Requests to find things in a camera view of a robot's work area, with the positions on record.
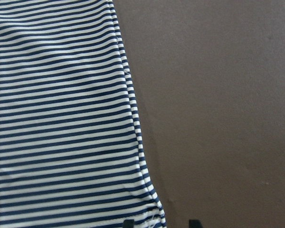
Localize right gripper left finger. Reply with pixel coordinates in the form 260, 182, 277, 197
123, 219, 134, 228

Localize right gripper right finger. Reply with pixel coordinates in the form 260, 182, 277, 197
188, 219, 202, 228

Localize striped polo shirt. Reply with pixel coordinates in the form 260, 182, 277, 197
0, 0, 166, 228

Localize brown paper table cover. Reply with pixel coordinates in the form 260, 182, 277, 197
114, 0, 285, 228

